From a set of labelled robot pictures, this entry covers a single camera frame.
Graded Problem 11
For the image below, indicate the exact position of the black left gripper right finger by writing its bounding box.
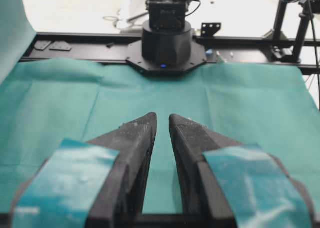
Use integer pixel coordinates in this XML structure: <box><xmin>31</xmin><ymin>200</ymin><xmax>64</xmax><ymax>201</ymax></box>
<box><xmin>169</xmin><ymin>114</ymin><xmax>318</xmax><ymax>228</ymax></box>

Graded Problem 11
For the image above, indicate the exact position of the black aluminium frame rail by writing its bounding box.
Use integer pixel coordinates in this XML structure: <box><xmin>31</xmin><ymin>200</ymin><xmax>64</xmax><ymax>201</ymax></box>
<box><xmin>20</xmin><ymin>33</ymin><xmax>320</xmax><ymax>76</ymax></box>

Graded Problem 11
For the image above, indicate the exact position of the black camera tripod stand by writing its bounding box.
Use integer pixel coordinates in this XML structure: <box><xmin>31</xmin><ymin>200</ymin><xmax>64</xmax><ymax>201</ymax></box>
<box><xmin>266</xmin><ymin>0</ymin><xmax>320</xmax><ymax>64</ymax></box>

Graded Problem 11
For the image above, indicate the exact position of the green table cloth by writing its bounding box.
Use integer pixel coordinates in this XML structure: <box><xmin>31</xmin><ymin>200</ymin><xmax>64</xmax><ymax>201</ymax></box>
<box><xmin>0</xmin><ymin>0</ymin><xmax>320</xmax><ymax>214</ymax></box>

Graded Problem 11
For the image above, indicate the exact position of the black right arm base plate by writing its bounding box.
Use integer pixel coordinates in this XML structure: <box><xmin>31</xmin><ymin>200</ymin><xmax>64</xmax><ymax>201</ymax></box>
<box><xmin>126</xmin><ymin>40</ymin><xmax>207</xmax><ymax>77</ymax></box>

